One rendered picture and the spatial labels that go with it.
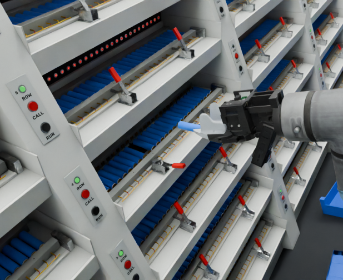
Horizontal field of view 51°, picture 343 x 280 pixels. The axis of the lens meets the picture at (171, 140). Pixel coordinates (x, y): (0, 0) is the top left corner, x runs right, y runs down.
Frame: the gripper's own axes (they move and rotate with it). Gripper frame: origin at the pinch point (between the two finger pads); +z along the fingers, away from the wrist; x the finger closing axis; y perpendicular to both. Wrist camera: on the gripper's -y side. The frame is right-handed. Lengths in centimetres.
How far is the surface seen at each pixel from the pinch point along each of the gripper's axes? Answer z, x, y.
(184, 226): 13.6, 4.7, -27.4
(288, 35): 12, -92, -9
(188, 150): 11.8, -6.3, -9.7
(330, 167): 8, -95, -80
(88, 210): 11.7, 27.5, -1.2
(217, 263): 13.5, -1.0, -47.7
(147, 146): 20.1, -0.7, -4.9
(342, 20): 11, -173, -29
